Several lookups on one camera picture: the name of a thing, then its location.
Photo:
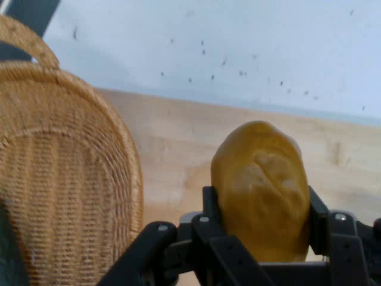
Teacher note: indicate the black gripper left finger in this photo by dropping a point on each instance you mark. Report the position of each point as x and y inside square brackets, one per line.
[193, 256]

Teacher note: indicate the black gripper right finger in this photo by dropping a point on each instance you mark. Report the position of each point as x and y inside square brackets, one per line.
[351, 250]

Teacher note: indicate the mustard yellow bell pepper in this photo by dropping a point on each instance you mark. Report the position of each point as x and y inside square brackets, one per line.
[262, 190]

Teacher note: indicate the wooden cutting board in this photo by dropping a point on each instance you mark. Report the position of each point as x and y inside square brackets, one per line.
[178, 140]

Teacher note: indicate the dark green cucumber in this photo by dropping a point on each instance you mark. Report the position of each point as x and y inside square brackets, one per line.
[9, 256]

